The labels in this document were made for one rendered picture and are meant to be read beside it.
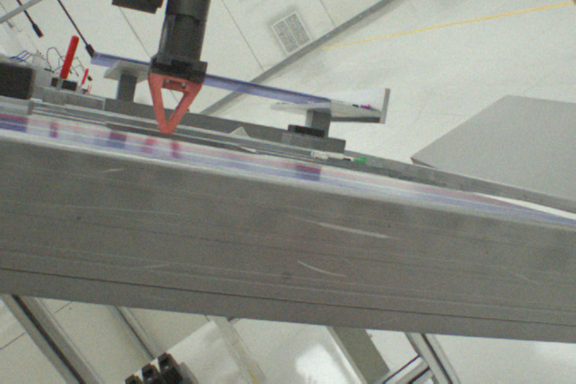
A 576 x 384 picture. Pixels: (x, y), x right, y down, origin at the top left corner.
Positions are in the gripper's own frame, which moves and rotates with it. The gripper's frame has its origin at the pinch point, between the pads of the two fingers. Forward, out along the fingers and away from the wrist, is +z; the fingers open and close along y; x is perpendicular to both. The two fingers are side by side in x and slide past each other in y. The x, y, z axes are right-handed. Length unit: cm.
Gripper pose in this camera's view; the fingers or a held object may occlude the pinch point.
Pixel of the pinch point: (166, 127)
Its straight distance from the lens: 86.1
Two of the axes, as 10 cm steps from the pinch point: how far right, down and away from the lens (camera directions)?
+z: -1.8, 9.8, 0.4
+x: 9.4, 1.6, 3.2
